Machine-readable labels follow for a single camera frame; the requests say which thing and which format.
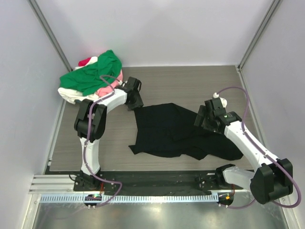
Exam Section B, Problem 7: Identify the green t shirt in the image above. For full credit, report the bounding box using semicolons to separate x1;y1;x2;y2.
60;50;122;96

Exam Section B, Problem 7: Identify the pink t shirt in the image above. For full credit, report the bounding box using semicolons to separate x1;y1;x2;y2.
95;70;123;97

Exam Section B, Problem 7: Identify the red t shirt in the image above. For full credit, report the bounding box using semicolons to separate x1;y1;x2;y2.
78;57;93;67

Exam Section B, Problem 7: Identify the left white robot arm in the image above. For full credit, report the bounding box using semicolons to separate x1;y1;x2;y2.
73;77;143;191

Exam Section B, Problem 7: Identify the aluminium frame rail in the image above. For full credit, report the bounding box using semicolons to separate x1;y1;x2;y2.
29;175;74;194

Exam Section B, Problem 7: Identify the black t shirt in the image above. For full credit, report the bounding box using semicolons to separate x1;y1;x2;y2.
129;103;243;161

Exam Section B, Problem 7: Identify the aluminium corner post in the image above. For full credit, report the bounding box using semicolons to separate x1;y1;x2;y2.
27;0;72;72
236;0;282;72

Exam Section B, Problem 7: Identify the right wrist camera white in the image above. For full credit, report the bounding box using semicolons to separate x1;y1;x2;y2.
213;93;228;108

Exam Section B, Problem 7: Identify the white t shirt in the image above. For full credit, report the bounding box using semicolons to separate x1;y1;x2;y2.
58;87;99;104

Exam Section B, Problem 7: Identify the white slotted cable duct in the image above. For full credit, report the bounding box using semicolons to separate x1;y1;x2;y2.
40;193;219;204

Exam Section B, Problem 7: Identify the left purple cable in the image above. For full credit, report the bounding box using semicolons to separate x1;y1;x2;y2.
82;74;124;208

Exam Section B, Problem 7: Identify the right aluminium corner post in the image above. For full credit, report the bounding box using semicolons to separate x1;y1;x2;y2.
236;0;282;72

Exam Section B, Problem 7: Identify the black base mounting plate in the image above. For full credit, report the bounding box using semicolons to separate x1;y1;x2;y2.
70;170;242;196

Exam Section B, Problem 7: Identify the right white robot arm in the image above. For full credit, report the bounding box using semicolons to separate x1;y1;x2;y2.
194;98;294;204

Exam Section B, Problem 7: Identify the left aluminium corner post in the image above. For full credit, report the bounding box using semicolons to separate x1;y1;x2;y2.
27;0;72;72

